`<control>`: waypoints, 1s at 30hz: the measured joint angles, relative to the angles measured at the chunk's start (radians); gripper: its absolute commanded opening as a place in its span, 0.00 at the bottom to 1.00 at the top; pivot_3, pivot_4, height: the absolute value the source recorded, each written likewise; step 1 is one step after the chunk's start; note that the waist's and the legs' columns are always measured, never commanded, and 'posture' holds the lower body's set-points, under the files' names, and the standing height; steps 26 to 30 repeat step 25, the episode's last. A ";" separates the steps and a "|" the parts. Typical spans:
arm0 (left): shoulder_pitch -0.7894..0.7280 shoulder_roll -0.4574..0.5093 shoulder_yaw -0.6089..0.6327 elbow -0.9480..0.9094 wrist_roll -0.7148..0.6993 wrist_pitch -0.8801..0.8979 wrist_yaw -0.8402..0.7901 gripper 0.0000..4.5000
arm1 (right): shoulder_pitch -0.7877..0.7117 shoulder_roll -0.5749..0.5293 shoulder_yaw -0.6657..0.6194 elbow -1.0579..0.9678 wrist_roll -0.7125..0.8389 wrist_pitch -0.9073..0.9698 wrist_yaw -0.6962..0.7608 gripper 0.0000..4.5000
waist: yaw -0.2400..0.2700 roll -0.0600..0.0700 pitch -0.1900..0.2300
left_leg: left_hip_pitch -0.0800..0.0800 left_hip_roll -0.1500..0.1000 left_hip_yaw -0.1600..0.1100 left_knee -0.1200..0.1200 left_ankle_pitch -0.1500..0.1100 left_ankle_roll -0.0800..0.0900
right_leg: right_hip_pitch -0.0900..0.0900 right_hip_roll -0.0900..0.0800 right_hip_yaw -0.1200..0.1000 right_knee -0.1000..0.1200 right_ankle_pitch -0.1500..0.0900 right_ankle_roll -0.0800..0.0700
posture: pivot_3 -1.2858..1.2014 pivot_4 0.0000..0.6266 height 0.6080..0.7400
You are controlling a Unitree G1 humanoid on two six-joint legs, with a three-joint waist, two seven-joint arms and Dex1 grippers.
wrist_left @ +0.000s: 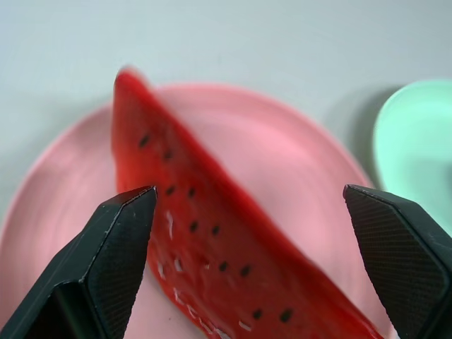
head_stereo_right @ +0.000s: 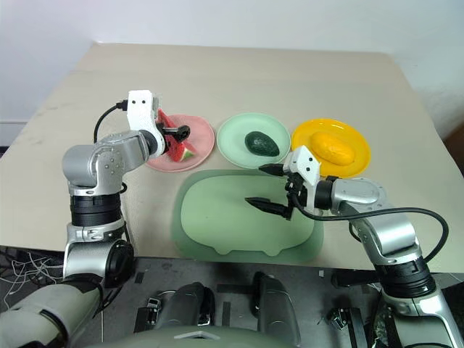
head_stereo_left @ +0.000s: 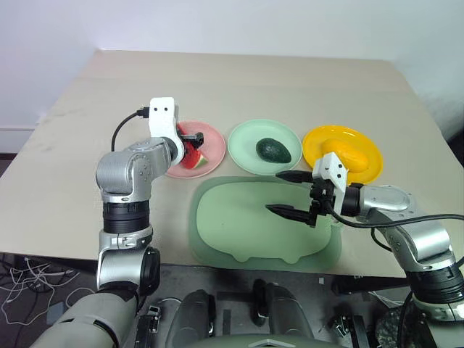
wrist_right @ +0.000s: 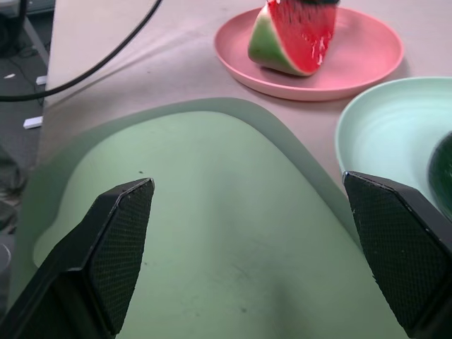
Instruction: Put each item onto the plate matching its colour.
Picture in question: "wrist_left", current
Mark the pink plate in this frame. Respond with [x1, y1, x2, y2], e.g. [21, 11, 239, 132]
[0, 83, 399, 339]

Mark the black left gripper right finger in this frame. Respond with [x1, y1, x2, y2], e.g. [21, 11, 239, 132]
[343, 184, 452, 339]

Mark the red watermelon slice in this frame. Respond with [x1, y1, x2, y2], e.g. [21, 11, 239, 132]
[111, 65, 384, 339]

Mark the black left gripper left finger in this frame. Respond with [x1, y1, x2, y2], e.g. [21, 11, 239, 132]
[0, 185, 157, 339]

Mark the mint green plate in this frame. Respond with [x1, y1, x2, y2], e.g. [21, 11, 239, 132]
[372, 79, 452, 215]

